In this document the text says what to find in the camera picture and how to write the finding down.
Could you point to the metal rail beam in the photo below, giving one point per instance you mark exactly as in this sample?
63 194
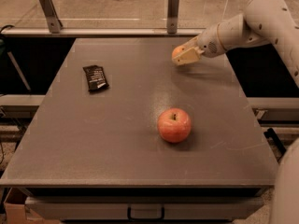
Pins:
77 32

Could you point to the middle metal bracket post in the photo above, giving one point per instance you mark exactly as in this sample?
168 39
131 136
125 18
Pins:
172 16

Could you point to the black snack bar wrapper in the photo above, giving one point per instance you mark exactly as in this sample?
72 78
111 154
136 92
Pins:
96 78

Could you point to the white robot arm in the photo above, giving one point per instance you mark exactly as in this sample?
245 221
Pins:
262 22

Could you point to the orange fruit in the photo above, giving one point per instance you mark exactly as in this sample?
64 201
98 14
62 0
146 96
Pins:
176 53

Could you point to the grey drawer with handle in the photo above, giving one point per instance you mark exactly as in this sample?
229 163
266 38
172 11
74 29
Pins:
144 208

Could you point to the red apple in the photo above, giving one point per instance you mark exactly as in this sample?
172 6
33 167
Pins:
174 125

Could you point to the metal bracket post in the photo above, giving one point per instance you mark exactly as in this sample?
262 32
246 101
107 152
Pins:
53 22
172 16

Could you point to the cardboard box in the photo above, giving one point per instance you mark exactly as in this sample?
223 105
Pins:
18 213

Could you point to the left metal bracket post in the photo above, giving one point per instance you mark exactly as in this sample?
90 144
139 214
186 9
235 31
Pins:
53 22

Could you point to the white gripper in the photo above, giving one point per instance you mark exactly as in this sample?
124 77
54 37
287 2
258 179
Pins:
207 44

